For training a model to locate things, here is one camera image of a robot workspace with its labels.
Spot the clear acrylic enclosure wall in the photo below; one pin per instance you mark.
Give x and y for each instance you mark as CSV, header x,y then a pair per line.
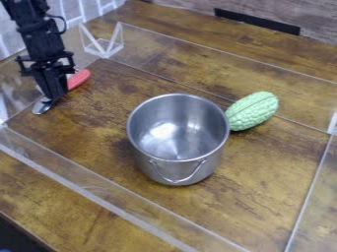
x,y
70,184

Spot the stainless steel pot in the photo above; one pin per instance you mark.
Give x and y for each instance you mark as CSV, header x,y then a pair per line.
x,y
176,132

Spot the green bitter melon toy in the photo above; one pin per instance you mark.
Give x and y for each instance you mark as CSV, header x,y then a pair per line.
x,y
251,110

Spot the orange handled metal spoon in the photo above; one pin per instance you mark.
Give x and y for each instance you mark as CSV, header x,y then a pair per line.
x,y
78,79

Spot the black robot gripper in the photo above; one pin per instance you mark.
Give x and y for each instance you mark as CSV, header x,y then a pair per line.
x,y
41,37

